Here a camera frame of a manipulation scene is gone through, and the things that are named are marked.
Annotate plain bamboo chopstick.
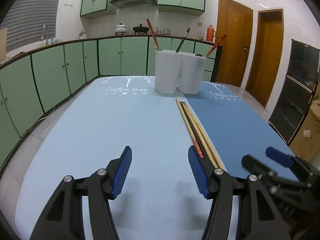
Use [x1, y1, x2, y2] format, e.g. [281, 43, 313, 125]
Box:
[175, 98, 218, 169]
[183, 102, 227, 171]

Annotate bamboo chopstick red orange end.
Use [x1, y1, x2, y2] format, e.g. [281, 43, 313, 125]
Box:
[204, 34, 227, 58]

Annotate bamboo chopstick red patterned end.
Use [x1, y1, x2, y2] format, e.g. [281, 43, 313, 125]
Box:
[146, 18, 162, 51]

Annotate green lower kitchen cabinets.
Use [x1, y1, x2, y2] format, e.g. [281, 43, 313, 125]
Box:
[1, 35, 221, 164]

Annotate cardboard box on floor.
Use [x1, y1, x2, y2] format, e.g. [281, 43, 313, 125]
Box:
[289, 99, 320, 162]

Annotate dark blue table mat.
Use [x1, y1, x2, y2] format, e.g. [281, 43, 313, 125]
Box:
[185, 82, 297, 181]

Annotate black glass cabinet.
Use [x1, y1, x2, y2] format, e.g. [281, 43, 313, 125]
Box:
[268, 40, 319, 144]

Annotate light blue table mat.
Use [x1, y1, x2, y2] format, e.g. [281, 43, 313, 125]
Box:
[15, 76, 241, 240]

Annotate wooden door right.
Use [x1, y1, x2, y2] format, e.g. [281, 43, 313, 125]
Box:
[245, 9, 284, 107]

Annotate white twin utensil holder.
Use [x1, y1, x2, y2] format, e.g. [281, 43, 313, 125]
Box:
[154, 50, 207, 95]

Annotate orange thermos flask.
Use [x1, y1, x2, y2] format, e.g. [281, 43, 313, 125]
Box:
[206, 25, 215, 42]

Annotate glass cups on counter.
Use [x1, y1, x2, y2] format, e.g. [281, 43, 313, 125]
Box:
[153, 27, 171, 35]

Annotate black wok on stove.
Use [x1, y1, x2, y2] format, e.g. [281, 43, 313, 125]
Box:
[132, 24, 150, 34]

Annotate chrome sink faucet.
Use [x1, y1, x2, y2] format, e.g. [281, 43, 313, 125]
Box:
[41, 24, 49, 46]

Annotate white cooking pot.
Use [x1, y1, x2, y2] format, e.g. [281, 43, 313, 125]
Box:
[114, 23, 127, 35]

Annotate small kettle on counter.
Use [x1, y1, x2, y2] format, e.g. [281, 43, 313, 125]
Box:
[79, 30, 86, 39]

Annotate cardboard box with device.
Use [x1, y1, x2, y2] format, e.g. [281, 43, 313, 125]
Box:
[0, 28, 8, 62]

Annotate black range hood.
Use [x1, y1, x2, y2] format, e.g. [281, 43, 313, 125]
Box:
[110, 0, 156, 9]

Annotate grey window roller blind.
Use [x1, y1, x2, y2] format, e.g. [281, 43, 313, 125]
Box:
[1, 0, 59, 51]

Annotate wooden door with handle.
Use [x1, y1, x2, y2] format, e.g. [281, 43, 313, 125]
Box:
[216, 0, 253, 87]

